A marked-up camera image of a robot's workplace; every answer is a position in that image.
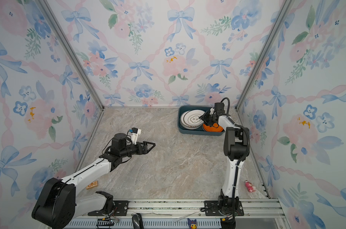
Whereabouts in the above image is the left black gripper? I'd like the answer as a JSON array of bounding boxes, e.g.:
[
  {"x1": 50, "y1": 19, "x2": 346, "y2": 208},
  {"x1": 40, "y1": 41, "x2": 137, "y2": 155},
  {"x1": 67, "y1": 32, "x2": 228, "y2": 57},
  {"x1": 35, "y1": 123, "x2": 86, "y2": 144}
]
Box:
[{"x1": 121, "y1": 141, "x2": 156, "y2": 158}]

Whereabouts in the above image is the orange plate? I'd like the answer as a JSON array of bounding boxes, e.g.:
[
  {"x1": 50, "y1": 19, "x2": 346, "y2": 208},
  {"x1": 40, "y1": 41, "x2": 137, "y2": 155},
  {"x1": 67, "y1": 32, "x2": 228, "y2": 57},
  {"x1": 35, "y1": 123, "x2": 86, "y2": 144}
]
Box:
[{"x1": 202, "y1": 123, "x2": 224, "y2": 133}]

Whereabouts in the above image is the white plate flower outline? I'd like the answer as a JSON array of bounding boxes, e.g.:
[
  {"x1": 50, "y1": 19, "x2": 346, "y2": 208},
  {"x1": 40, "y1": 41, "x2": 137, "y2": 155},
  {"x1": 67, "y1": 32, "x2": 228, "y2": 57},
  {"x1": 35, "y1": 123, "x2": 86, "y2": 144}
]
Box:
[{"x1": 179, "y1": 109, "x2": 205, "y2": 130}]

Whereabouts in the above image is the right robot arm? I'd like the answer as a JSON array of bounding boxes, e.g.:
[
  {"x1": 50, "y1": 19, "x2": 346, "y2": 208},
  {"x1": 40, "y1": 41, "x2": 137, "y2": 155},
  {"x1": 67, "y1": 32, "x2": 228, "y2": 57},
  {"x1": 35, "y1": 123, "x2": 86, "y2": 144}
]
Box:
[{"x1": 199, "y1": 101, "x2": 250, "y2": 215}]

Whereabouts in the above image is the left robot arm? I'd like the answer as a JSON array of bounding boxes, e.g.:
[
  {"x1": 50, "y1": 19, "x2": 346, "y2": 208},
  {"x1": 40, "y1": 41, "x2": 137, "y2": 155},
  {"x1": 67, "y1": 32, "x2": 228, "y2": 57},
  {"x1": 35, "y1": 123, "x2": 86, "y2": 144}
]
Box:
[{"x1": 31, "y1": 132, "x2": 156, "y2": 229}]

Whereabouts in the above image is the teal plastic bin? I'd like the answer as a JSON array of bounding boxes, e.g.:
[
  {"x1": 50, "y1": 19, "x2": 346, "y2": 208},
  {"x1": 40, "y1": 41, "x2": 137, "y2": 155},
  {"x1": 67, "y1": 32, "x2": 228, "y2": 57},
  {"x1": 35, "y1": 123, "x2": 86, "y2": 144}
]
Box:
[{"x1": 177, "y1": 105, "x2": 224, "y2": 136}]

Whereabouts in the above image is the orange triangular scrap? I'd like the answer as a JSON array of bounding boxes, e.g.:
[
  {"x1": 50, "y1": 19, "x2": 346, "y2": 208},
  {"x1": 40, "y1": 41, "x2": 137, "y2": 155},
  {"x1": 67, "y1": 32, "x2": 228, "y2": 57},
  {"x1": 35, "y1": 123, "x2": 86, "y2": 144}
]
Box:
[{"x1": 86, "y1": 181, "x2": 99, "y2": 189}]

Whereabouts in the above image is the pink small toy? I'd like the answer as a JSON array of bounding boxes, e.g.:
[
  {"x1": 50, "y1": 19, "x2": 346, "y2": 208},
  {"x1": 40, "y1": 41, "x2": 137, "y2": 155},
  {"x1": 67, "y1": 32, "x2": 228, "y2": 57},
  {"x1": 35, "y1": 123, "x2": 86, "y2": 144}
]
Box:
[{"x1": 245, "y1": 180, "x2": 256, "y2": 193}]

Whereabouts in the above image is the small blue toy figure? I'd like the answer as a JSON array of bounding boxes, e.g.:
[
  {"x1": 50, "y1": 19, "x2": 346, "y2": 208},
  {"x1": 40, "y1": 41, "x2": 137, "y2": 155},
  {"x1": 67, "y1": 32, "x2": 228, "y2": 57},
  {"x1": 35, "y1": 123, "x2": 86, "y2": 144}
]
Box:
[{"x1": 187, "y1": 219, "x2": 197, "y2": 229}]

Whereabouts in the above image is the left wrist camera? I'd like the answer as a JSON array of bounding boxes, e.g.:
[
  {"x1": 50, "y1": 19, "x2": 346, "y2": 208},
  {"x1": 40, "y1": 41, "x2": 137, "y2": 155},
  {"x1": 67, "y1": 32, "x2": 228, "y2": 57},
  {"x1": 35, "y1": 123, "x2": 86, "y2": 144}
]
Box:
[{"x1": 128, "y1": 127, "x2": 141, "y2": 145}]

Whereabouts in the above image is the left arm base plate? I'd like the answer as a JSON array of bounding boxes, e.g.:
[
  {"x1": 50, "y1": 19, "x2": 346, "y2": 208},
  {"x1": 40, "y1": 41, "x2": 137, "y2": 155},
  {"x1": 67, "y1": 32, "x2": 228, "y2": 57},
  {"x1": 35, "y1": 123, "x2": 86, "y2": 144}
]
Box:
[{"x1": 87, "y1": 200, "x2": 129, "y2": 217}]

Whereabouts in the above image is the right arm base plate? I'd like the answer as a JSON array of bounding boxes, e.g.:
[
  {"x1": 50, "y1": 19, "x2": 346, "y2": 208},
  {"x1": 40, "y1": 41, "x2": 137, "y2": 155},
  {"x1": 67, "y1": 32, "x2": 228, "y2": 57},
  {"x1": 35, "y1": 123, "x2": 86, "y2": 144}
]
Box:
[{"x1": 201, "y1": 200, "x2": 244, "y2": 218}]

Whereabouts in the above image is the aluminium rail frame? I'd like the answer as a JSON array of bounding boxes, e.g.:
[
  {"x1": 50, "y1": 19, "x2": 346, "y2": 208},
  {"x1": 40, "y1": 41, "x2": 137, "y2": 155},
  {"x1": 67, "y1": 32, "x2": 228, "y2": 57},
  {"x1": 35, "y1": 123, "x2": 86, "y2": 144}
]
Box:
[{"x1": 39, "y1": 194, "x2": 291, "y2": 229}]

